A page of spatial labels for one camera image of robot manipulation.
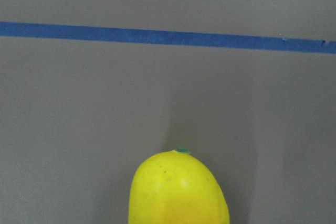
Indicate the yellow mango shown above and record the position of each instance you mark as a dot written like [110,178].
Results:
[175,187]

